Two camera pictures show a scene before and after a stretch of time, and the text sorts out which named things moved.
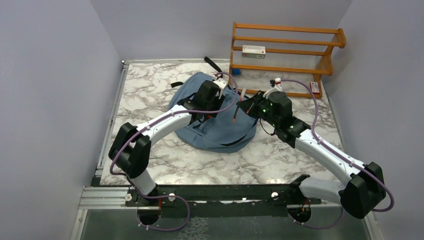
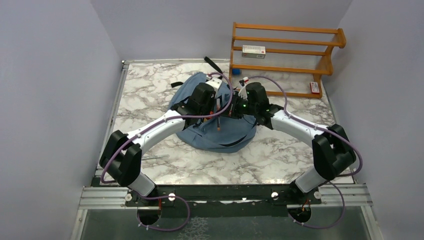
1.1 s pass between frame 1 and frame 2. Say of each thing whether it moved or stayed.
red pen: moved
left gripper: stayed
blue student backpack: stayed
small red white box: stayed
